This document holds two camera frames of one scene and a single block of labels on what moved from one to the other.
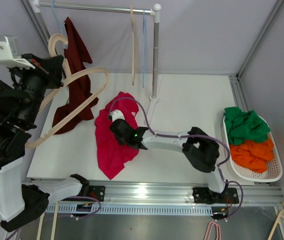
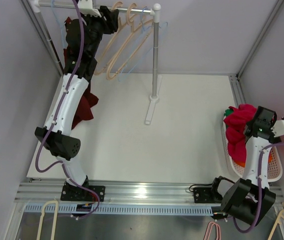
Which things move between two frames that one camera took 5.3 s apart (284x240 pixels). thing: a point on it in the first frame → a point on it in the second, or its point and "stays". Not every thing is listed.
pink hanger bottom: x=208 y=232 stays
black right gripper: x=120 y=142 → x=272 y=124
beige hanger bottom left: x=55 y=221 stays
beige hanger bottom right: x=278 y=221 stays
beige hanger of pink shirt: x=67 y=76 → x=115 y=7
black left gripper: x=50 y=67 → x=111 y=16
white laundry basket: x=274 y=170 stays
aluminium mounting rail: x=184 y=192 stays
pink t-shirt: x=113 y=156 → x=236 y=118
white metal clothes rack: x=154 y=12 stays
